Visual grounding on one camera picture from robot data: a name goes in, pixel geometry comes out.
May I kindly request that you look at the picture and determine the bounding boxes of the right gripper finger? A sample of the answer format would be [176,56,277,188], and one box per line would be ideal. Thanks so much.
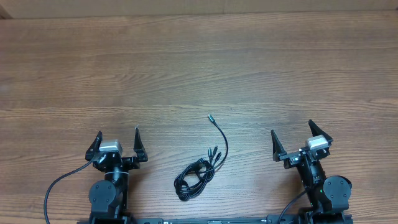
[308,119,333,144]
[271,130,287,162]

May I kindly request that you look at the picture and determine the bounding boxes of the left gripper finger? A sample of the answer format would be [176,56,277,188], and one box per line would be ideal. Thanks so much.
[85,131,103,161]
[133,128,148,162]

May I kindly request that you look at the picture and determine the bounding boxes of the black multi-head cable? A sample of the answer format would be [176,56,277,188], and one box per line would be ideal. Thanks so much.
[173,113,229,202]

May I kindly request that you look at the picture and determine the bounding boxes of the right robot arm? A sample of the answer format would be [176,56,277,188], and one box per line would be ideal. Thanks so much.
[271,119,354,224]

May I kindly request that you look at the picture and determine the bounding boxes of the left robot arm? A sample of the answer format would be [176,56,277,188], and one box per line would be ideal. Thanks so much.
[85,129,148,224]

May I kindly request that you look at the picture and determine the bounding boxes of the right camera cable black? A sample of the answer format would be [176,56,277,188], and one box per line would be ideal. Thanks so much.
[277,190,307,224]

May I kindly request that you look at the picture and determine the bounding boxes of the camera cable black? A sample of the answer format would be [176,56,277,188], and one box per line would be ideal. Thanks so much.
[277,190,307,224]
[44,159,95,224]

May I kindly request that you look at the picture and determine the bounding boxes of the left camera cable black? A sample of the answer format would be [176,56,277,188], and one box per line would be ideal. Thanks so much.
[44,159,95,224]

